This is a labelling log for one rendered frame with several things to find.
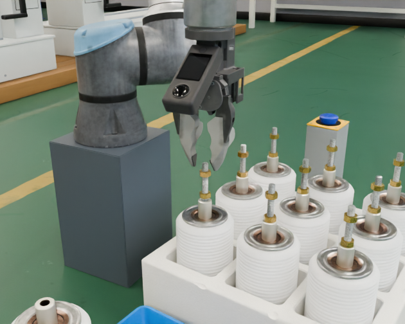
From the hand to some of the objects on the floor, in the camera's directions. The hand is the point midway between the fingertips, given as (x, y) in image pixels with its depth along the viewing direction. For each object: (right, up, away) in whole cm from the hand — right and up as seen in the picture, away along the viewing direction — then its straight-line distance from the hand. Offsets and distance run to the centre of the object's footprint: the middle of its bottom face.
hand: (202, 162), depth 76 cm
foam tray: (+17, -31, +16) cm, 39 cm away
